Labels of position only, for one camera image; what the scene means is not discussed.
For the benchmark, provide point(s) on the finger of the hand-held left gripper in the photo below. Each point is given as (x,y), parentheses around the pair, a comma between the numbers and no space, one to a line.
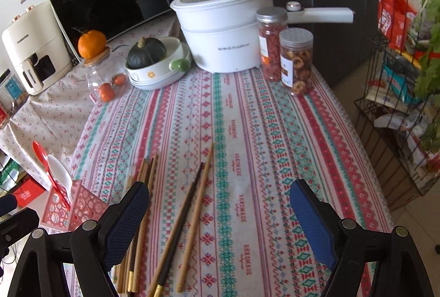
(19,225)
(7,205)

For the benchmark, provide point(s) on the red spoon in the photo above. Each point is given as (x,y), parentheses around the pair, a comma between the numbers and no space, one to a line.
(41,154)

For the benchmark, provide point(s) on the glass jar wooden lid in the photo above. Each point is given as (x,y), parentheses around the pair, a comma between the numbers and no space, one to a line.
(96,77)

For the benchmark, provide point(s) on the black chopstick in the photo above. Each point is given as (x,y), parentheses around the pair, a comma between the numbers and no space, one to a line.
(185,211)

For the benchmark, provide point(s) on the cream air fryer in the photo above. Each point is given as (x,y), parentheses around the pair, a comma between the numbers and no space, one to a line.
(34,43)

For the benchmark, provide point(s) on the green kabocha squash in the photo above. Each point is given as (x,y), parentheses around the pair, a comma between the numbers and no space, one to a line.
(146,53)

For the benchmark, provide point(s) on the blue snack packet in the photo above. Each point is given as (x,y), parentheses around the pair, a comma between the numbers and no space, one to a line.
(400,84)

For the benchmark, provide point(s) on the red box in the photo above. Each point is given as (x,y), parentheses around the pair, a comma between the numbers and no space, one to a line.
(29,194)

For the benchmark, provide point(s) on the orange tomatoes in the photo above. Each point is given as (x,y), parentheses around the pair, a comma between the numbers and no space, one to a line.
(106,92)

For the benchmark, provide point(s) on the small tangerine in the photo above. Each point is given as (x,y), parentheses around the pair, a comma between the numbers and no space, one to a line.
(120,79)

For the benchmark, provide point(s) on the pink utensil holder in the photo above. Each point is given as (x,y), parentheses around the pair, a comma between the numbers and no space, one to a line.
(86,204)

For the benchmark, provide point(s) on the white spoon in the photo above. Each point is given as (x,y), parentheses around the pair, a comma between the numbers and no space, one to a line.
(59,173)

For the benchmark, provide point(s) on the red snack jar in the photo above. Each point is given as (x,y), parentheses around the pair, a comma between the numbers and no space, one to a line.
(271,46)

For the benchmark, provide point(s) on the striped patterned tablecloth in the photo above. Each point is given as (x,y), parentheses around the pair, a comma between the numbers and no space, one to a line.
(247,132)

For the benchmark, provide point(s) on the white electric pot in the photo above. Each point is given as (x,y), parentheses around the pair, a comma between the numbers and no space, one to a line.
(223,39)

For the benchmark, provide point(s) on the large orange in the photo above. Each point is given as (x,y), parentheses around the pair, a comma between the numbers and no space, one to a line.
(92,44)

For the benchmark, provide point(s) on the red snack bag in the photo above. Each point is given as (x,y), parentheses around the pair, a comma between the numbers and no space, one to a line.
(393,15)

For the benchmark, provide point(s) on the clear container teal label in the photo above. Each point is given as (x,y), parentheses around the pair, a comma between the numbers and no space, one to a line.
(12,94)

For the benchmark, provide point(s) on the pile of wooden chopsticks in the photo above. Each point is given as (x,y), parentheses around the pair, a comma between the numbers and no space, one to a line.
(146,173)

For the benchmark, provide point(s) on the white plate stack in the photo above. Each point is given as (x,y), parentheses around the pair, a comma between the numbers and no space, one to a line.
(161,82)

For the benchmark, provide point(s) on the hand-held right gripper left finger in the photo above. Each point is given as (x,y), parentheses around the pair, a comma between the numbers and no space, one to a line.
(127,225)

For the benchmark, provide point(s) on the leafy green herbs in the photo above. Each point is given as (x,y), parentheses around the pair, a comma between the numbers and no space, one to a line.
(429,53)

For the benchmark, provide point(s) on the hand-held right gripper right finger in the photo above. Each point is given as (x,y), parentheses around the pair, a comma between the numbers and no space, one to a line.
(311,221)

